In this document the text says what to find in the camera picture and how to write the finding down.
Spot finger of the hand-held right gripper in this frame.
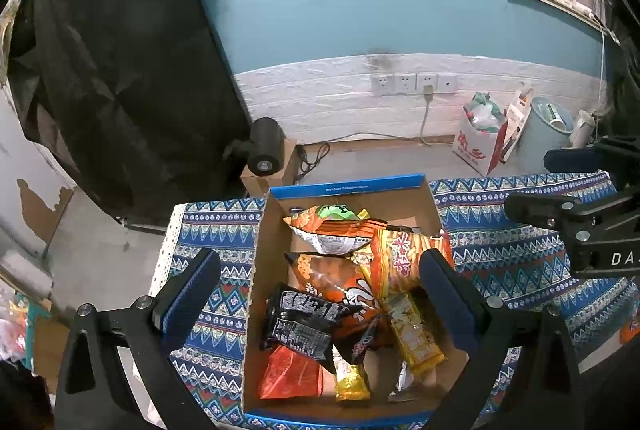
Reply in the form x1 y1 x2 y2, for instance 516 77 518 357
544 148 608 173
505 192 596 235

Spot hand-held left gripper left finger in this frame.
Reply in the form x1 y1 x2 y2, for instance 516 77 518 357
52 249 222 430

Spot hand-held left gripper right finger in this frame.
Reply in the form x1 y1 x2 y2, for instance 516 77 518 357
419 249 583 430

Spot long yellow snack packet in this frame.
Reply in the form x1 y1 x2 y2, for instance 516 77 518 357
385 292 447 373

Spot orange striped snack bag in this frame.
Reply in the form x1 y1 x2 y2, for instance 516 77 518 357
352 230 453 305

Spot dark glossy snack packet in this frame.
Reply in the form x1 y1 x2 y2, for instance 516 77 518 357
332 305 391 363

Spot blue-rimmed cardboard box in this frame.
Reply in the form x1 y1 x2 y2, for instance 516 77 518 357
241 174 456 426

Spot black snack packet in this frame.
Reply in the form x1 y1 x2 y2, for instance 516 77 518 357
258 282 351 373

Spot gold clear snack packet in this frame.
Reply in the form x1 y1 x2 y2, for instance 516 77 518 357
332 345 372 403

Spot red snack packet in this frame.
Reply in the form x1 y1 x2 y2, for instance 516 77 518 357
257 345 325 400

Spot orange clear-window snack bag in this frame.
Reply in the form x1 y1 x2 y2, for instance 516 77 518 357
286 252 396 341

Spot orange green snack bag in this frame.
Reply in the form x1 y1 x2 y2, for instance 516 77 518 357
283 205 388 255

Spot white electric kettle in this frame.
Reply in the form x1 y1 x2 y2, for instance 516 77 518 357
570 110 598 149

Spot light blue waste bin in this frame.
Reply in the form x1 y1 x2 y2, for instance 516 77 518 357
515 96 575 175

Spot white discarded cup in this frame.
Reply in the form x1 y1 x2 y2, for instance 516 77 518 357
545 104 568 131

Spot blue patterned tablecloth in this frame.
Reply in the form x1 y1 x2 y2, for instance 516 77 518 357
150 170 640 430

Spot flat white red packaging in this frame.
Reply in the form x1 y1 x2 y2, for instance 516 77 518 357
500 82 533 163

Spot orange packet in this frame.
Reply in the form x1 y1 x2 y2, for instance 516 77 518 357
619 310 640 347

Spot white red carton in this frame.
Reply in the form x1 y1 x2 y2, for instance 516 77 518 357
452 112 508 177

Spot black office chair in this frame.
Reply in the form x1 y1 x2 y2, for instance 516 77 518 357
607 0 640 138

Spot crumpled plastic bags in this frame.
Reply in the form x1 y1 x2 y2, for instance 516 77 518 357
462 92 506 133

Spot brown cardboard sheet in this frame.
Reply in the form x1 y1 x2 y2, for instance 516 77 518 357
30 315 71 393

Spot black cylindrical device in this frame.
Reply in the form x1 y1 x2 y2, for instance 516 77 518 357
222 117 286 177

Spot colourful printed bag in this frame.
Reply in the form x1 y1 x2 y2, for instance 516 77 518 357
0 290 31 361

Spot black covered board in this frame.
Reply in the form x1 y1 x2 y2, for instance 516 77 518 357
7 0 253 223

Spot thin hanging cord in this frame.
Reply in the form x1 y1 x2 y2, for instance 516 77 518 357
596 27 610 115

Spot grey plug with cable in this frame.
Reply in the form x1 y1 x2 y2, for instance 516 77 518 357
419 84 436 145

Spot white wall shelf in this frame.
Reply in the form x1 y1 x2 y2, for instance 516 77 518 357
502 0 621 44

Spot black floor cable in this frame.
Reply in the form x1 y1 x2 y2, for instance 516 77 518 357
295 142 331 185

